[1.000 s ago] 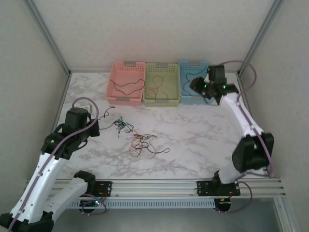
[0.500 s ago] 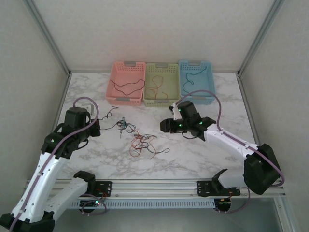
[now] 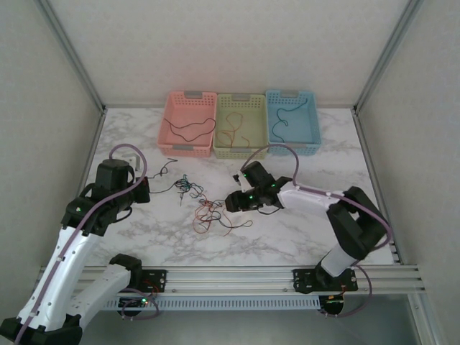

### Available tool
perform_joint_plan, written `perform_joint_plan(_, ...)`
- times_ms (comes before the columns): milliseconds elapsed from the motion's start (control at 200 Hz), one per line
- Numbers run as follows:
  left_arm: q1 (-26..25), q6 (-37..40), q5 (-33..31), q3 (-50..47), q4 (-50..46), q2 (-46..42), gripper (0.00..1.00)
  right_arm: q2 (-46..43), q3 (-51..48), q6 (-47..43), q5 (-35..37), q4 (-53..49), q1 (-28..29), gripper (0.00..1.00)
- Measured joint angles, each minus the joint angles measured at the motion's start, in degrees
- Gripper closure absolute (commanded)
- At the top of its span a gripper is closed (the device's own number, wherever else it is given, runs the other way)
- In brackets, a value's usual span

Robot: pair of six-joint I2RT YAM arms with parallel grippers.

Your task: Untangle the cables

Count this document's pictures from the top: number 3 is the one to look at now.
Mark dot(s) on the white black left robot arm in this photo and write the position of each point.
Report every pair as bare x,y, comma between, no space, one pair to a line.
72,258

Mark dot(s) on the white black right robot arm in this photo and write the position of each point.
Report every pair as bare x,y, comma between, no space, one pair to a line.
359,230

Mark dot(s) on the green plastic basket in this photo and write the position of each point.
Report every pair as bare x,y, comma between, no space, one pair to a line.
257,122

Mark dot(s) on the blue plastic basket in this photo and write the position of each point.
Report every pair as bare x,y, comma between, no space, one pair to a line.
298,125

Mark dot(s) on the pink plastic basket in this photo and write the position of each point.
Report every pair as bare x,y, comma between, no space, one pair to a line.
187,111

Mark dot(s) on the red black power lead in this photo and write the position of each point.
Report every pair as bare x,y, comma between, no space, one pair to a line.
344,291
157,289

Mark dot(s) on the left controller board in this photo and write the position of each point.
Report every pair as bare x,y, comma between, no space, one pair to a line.
131,303

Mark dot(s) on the controller board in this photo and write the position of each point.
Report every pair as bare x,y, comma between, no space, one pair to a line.
131,303
332,303

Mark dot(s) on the right controller board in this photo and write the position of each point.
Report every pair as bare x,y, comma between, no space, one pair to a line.
332,303

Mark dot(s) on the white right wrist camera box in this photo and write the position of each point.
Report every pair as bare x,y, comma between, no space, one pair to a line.
244,185

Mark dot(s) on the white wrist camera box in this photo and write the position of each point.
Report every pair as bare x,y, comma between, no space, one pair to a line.
244,185
133,160

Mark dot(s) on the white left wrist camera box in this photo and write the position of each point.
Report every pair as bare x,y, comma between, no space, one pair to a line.
133,160

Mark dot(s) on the aluminium mounting rail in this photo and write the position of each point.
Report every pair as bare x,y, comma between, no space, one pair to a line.
230,278

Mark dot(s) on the aluminium back frame rail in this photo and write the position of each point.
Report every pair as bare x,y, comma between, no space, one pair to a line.
136,105

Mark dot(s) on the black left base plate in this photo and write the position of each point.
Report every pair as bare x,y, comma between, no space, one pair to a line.
158,276

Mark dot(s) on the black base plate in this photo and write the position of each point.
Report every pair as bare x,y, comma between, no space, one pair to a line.
158,276
302,280

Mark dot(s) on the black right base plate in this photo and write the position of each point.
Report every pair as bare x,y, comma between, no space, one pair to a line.
302,280

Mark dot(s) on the aluminium frame post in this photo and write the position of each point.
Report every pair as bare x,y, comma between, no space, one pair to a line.
420,323
387,54
73,54

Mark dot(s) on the aluminium lower frame post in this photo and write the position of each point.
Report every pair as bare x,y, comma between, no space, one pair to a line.
420,323

